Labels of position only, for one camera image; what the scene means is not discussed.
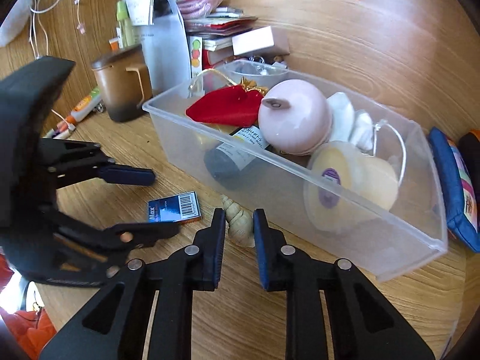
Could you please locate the green spray bottle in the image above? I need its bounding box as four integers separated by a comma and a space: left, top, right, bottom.
116, 0, 136, 47

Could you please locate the dark glass bottle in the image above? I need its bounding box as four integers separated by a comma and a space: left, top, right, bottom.
204, 125, 269, 180

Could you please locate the small clear trinket bowl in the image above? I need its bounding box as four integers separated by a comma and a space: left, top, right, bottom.
221, 59, 289, 88

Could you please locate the black orange zip case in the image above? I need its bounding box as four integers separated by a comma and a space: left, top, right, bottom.
458, 129, 480, 176

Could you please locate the clear plastic storage bin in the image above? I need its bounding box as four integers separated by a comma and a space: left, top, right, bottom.
144, 69, 448, 281

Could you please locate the beige spiral seashell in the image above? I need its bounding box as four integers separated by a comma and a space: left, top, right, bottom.
220, 195, 255, 248

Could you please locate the white hanging cable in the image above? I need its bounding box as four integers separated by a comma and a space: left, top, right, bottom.
28, 0, 86, 61

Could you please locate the pink coil packet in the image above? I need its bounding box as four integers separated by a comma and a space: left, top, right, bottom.
175, 0, 223, 20

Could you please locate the cream tape roll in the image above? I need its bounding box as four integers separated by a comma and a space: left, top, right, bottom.
304, 141, 400, 234

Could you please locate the white cardboard box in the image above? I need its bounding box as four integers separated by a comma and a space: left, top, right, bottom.
232, 26, 290, 57

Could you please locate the fruit print carton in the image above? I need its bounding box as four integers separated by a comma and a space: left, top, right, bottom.
188, 36, 203, 77

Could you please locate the blue staples box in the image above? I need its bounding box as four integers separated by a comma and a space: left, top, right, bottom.
147, 191, 202, 224

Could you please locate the stack of books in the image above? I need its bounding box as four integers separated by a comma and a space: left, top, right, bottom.
185, 11, 257, 68

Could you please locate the blue patterned pouch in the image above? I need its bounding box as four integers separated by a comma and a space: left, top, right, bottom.
428, 127, 479, 254

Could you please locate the red velvet pouch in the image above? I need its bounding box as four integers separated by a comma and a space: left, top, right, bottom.
185, 68, 269, 128

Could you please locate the pink round container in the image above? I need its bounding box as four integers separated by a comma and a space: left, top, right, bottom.
258, 79, 333, 156

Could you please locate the white paper file folder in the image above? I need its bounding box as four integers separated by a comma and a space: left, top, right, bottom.
124, 0, 191, 95

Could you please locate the green orange snack packet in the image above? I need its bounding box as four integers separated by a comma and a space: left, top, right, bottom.
45, 86, 104, 140

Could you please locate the white crumpled cloth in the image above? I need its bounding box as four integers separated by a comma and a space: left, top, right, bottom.
327, 92, 374, 152

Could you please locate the brown lidded mug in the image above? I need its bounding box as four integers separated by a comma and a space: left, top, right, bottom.
90, 44, 153, 123

